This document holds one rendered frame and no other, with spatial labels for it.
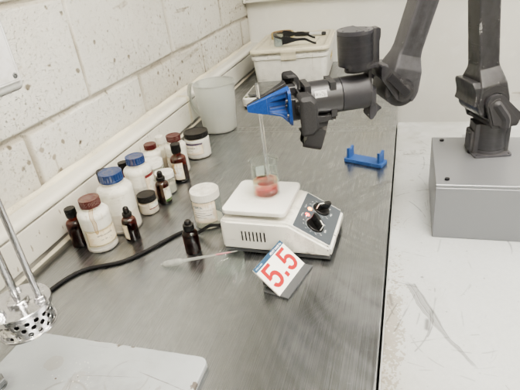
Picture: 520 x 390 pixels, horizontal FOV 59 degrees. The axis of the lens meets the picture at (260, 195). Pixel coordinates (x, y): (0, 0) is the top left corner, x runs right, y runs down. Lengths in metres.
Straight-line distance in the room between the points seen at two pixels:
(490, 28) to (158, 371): 0.72
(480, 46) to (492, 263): 0.35
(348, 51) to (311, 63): 1.07
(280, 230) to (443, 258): 0.28
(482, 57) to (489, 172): 0.19
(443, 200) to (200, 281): 0.43
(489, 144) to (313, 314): 0.45
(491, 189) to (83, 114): 0.86
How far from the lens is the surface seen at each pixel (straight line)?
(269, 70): 1.86
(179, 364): 0.67
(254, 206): 0.82
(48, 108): 1.06
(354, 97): 0.78
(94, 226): 0.93
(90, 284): 0.88
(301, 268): 0.79
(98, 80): 1.20
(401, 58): 0.80
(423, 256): 0.83
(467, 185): 0.83
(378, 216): 0.93
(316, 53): 1.81
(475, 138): 0.93
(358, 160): 1.14
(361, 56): 0.76
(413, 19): 0.80
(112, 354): 0.71
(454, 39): 2.17
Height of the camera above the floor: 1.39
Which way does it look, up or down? 28 degrees down
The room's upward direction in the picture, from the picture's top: 7 degrees counter-clockwise
